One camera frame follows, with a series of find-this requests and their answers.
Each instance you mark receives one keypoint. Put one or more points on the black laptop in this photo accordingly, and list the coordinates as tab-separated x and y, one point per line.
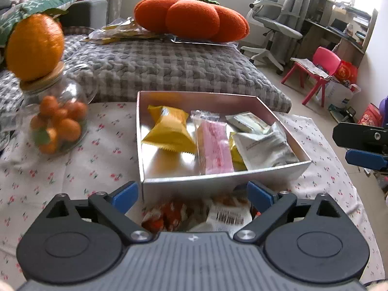
338	25

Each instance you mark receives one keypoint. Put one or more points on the wooden desk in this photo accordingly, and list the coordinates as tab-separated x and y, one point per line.
348	47

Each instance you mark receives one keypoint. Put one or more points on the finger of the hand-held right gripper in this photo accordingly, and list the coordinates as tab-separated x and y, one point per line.
363	159
360	136

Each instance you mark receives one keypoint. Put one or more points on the cluster of small oranges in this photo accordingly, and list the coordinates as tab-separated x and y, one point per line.
69	127

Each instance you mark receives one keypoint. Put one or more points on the red gift bag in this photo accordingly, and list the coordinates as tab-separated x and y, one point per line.
345	72

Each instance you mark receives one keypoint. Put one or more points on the glass jar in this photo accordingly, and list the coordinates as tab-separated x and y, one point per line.
75	85

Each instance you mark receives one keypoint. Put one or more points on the large orange ball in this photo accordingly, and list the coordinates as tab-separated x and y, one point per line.
33	48

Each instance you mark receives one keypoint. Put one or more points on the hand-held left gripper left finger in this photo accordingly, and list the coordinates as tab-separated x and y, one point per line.
125	192

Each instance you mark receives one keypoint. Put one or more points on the small black device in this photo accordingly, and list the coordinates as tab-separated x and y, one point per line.
348	112

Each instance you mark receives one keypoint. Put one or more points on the person's purple clothing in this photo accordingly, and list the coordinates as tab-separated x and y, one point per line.
385	109

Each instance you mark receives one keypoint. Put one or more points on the wooden jar lid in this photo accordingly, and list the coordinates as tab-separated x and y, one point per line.
45	81

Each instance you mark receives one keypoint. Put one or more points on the pink snack packet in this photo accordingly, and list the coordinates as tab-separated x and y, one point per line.
215	145

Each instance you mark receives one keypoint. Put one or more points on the silver cardboard box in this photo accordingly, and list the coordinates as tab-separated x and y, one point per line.
212	182

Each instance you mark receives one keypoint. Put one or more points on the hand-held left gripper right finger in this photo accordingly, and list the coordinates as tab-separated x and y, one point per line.
260	192

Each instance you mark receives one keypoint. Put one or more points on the orange pumpkin cushion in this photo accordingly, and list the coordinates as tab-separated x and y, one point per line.
188	18

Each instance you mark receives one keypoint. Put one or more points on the plain white snack packet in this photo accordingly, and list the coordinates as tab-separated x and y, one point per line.
266	148

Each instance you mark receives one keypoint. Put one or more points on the small yellow snack packet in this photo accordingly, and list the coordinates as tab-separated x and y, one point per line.
169	127

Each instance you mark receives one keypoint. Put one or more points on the red printed snack bag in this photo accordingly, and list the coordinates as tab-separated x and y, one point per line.
371	115

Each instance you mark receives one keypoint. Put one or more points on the white shopping bag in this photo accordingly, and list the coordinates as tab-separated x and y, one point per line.
339	94

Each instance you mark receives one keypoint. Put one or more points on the white packet with dark print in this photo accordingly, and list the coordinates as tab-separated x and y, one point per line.
227	218

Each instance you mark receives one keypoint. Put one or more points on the newspaper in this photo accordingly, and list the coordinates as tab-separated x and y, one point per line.
309	66

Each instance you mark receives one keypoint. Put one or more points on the clear plastic bag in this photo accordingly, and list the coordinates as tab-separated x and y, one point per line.
121	33

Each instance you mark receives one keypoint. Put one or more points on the red candy packet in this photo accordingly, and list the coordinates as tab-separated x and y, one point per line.
163	215

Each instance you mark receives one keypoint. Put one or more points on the pink child chair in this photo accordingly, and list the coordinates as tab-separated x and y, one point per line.
326	59

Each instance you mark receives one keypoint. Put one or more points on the large yellow snack packet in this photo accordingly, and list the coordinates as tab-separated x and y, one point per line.
236	157

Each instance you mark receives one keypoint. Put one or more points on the green leaf pattern pillow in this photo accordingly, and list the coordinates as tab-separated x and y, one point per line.
33	6

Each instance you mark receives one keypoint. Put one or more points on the clear plastic sheet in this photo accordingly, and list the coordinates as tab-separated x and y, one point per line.
224	45

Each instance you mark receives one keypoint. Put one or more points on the grey office chair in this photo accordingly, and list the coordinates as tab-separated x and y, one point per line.
279	25

